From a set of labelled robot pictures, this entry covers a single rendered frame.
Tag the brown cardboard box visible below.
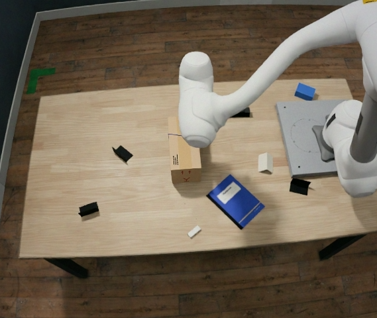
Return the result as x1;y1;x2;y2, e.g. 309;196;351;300
168;117;201;184

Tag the blue notebook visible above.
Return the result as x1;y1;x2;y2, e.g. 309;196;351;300
206;175;265;230

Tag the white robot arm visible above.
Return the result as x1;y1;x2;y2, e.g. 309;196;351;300
178;0;377;198

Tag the blue rectangular block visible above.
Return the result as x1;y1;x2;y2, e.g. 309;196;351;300
294;82;316;101

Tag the white l-shaped corner piece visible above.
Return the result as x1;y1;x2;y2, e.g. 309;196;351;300
258;153;273;173

